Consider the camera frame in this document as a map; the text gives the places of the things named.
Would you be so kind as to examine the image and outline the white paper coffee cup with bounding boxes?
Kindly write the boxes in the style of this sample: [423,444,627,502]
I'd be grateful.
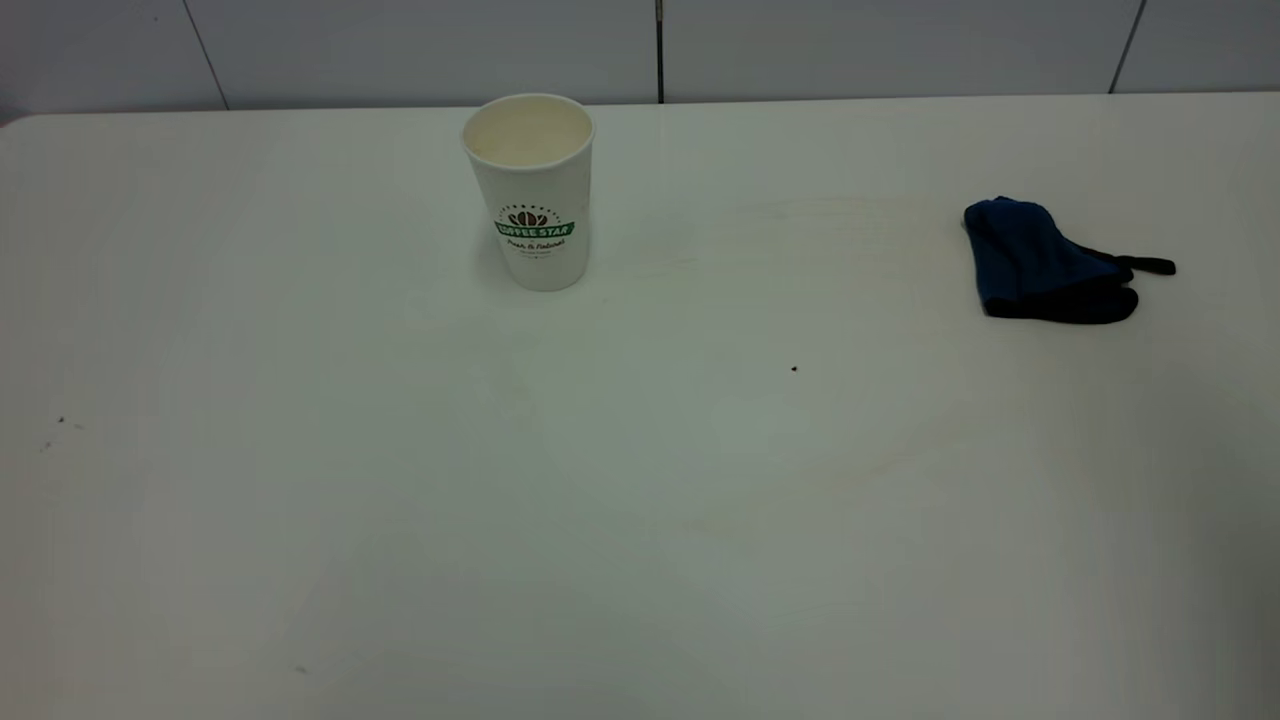
[461,93,597,293]

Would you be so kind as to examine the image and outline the blue cloth with black trim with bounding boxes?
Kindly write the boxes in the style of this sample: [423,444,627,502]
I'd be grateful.
[963,196,1177,325]

